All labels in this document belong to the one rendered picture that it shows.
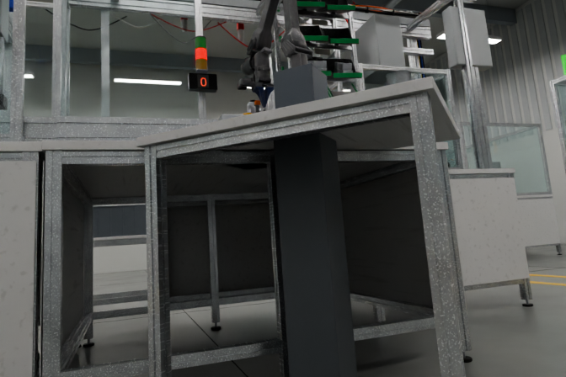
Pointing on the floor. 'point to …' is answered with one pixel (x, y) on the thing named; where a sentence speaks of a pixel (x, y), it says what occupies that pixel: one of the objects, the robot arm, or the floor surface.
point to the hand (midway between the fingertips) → (264, 98)
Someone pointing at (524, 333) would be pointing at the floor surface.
